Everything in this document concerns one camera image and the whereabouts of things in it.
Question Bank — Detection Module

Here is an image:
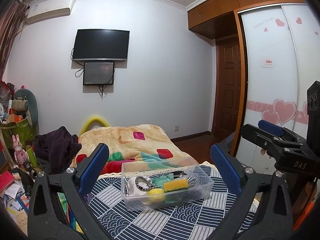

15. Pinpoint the green knitted cloth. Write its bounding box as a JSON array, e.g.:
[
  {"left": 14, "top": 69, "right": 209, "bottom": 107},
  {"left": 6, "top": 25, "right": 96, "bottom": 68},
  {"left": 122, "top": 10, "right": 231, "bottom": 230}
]
[{"left": 152, "top": 173, "right": 174, "bottom": 189}]

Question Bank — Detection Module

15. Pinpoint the yellow green sponge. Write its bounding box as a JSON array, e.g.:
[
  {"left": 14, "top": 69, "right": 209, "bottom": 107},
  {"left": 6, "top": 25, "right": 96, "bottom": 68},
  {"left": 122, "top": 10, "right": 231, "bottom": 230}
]
[{"left": 164, "top": 178, "right": 189, "bottom": 192}]

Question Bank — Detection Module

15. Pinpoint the white cloth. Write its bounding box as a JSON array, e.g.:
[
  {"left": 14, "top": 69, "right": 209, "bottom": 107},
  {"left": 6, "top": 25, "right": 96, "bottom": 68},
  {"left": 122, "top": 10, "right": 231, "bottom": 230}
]
[{"left": 124, "top": 177, "right": 148, "bottom": 197}]

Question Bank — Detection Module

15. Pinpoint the white sticker-covered suitcase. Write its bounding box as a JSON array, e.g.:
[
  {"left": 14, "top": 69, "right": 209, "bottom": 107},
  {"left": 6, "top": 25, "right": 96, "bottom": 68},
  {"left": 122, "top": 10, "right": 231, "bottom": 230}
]
[{"left": 236, "top": 139, "right": 276, "bottom": 174}]

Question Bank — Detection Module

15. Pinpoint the white sliding wardrobe door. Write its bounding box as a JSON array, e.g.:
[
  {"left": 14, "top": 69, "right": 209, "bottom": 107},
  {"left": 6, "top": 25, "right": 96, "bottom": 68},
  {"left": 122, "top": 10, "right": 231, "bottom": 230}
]
[{"left": 235, "top": 3, "right": 320, "bottom": 170}]

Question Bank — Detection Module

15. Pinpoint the yellow foam ball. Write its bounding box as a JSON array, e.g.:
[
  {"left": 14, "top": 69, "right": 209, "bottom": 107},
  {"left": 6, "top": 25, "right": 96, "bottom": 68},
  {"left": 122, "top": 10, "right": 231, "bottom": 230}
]
[{"left": 147, "top": 188, "right": 165, "bottom": 204}]

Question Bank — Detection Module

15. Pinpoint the colourful checked fleece blanket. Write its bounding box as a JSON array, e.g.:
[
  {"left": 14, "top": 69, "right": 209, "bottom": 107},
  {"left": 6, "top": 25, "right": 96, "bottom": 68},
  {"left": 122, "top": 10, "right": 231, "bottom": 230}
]
[{"left": 72, "top": 124, "right": 190, "bottom": 175}]

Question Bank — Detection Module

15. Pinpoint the striped pink curtain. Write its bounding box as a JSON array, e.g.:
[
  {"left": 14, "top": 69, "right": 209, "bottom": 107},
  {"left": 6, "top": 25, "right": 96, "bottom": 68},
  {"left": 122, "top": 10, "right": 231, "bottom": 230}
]
[{"left": 1, "top": 0, "right": 29, "bottom": 80}]

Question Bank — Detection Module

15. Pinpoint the blue white patterned tablecloth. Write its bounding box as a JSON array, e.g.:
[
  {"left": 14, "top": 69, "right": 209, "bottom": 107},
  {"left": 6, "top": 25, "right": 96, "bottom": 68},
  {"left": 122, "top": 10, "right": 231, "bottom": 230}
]
[{"left": 85, "top": 160, "right": 259, "bottom": 240}]

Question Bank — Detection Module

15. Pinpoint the white air conditioner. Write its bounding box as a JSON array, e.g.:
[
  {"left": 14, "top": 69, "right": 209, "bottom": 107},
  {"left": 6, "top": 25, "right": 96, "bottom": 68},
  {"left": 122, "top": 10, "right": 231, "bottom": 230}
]
[{"left": 26, "top": 0, "right": 75, "bottom": 24}]

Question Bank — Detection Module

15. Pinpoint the yellow chair back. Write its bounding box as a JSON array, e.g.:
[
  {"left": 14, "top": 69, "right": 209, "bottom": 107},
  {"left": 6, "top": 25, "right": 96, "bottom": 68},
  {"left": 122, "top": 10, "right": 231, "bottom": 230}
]
[{"left": 79, "top": 115, "right": 110, "bottom": 136}]

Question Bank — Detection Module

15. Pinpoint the black wall television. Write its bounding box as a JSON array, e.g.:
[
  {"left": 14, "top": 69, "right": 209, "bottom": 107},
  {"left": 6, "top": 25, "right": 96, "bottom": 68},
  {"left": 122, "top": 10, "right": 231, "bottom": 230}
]
[{"left": 72, "top": 29, "right": 130, "bottom": 61}]

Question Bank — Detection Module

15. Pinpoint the clear plastic storage box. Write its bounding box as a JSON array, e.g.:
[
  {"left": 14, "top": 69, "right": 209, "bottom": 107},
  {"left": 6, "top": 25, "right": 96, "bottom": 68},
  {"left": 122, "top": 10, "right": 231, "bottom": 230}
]
[{"left": 121, "top": 157, "right": 214, "bottom": 211}]

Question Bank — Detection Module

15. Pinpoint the green storage bag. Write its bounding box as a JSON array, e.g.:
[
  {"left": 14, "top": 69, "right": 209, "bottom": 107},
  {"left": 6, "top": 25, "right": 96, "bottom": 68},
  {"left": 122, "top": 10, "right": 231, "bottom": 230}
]
[{"left": 1, "top": 119, "right": 35, "bottom": 150}]

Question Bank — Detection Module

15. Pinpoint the pink rabbit toy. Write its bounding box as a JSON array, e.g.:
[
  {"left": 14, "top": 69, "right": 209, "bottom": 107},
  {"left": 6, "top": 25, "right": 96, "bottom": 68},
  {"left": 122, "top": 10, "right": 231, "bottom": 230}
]
[{"left": 12, "top": 134, "right": 29, "bottom": 167}]

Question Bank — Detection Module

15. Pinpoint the small dark wall monitor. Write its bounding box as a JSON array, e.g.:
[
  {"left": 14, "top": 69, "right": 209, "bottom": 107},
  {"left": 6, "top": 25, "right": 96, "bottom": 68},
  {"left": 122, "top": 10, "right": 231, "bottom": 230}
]
[{"left": 83, "top": 61, "right": 114, "bottom": 86}]

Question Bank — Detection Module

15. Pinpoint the grey plush toy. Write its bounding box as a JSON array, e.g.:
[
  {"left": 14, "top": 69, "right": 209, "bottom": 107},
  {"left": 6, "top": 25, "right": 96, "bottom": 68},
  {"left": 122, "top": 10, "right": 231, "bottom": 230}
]
[{"left": 12, "top": 89, "right": 39, "bottom": 128}]

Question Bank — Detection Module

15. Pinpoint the black white beaded bracelet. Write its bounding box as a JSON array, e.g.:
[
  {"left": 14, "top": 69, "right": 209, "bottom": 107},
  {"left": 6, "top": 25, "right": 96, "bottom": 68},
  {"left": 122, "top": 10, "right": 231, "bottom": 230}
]
[{"left": 134, "top": 175, "right": 158, "bottom": 190}]

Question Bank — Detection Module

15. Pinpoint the brown wooden door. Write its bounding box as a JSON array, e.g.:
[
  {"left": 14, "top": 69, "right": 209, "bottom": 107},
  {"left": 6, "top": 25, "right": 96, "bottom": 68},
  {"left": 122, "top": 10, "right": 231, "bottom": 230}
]
[{"left": 212, "top": 35, "right": 243, "bottom": 142}]

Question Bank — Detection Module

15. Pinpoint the dark purple clothing pile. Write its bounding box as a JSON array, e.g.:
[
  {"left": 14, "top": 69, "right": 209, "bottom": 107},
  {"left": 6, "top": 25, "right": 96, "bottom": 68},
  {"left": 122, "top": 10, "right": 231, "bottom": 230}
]
[{"left": 33, "top": 126, "right": 82, "bottom": 174}]

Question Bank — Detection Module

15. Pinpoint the wooden overhead cabinet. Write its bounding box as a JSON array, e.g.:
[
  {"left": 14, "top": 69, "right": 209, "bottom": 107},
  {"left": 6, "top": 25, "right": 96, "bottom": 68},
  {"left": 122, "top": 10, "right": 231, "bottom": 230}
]
[{"left": 188, "top": 0, "right": 291, "bottom": 40}]

